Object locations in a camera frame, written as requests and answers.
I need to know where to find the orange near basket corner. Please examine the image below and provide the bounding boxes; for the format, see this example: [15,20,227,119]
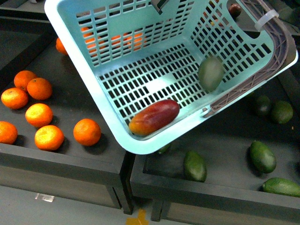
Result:
[73,118,101,146]

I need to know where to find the brown basket handle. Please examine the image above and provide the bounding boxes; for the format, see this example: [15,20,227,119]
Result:
[204,0,297,118]

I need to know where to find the orange beside it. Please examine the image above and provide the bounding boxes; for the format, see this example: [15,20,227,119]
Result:
[34,125,64,151]

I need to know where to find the red mango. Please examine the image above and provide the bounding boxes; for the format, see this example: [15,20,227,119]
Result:
[128,99,180,136]

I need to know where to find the green avocado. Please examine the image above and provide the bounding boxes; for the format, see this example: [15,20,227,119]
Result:
[270,100,293,124]
[262,177,300,197]
[184,151,207,182]
[249,141,277,173]
[198,57,225,92]

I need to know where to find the white zip tie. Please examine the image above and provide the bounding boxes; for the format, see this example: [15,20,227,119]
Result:
[255,9,279,32]

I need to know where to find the light blue plastic basket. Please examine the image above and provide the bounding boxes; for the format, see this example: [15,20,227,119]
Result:
[44,0,299,156]

